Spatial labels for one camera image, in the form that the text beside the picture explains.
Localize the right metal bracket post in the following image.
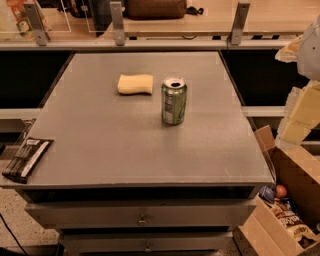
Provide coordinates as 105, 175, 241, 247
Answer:
229, 2, 250, 45

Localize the black floor cable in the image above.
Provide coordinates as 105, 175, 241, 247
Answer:
0, 213, 29, 256

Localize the drawer knob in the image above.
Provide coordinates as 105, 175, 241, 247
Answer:
144, 243, 152, 253
137, 215, 148, 226

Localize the middle metal bracket post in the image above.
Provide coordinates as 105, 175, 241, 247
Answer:
110, 1, 125, 46

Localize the metal bracket post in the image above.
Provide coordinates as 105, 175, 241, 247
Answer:
24, 1, 50, 46
110, 1, 125, 46
229, 2, 250, 45

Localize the left metal bracket post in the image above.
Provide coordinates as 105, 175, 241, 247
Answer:
24, 1, 50, 46

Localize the red apple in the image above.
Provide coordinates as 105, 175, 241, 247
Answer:
276, 185, 287, 199

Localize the upper drawer knob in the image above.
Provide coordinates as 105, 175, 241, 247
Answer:
137, 215, 148, 226

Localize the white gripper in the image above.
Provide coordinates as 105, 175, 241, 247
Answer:
275, 16, 320, 144

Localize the brown leather bag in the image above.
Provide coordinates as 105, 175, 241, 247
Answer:
125, 0, 187, 20

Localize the yellow sponge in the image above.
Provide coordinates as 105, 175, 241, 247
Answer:
117, 74, 153, 95

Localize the colourful package behind glass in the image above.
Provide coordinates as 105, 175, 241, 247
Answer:
5, 0, 47, 33

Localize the lower drawer knob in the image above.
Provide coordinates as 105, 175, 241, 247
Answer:
144, 243, 152, 253

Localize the green soda can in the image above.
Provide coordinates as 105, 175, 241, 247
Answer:
161, 77, 187, 125

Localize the snack chip bag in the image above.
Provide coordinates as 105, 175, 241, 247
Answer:
268, 199, 318, 244

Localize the cardboard box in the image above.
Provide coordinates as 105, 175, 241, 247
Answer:
240, 126, 320, 256

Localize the blue snack packet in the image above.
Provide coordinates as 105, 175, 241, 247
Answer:
259, 186, 276, 204

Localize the grey drawer cabinet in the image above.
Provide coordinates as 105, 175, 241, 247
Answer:
0, 50, 276, 256

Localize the black rxbar chocolate wrapper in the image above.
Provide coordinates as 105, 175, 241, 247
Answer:
2, 137, 53, 184

